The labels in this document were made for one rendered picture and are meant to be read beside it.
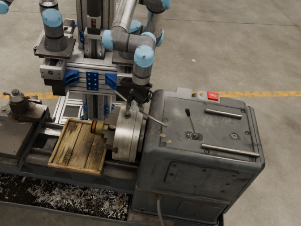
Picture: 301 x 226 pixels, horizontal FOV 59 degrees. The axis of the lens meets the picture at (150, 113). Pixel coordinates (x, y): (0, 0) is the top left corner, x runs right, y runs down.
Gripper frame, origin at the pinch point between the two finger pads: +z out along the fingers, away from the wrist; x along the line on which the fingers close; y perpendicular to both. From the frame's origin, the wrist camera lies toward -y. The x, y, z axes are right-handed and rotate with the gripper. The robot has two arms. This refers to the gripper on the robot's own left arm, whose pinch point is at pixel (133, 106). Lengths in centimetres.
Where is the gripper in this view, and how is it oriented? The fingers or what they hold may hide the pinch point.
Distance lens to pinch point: 129.6
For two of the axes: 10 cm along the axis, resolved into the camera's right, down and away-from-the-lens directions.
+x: 6.7, -5.3, 5.2
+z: -1.3, 6.1, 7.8
